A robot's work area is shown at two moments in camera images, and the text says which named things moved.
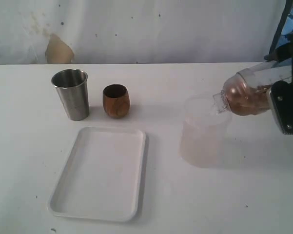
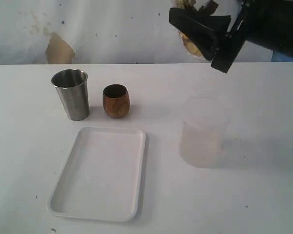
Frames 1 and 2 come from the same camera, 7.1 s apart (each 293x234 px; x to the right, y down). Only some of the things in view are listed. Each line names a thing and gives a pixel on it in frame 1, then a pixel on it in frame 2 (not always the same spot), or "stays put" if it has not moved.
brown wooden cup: [116, 101] stays put
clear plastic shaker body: [263, 74] → [189, 45]
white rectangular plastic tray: [103, 178] stays put
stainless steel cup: [72, 85] stays put
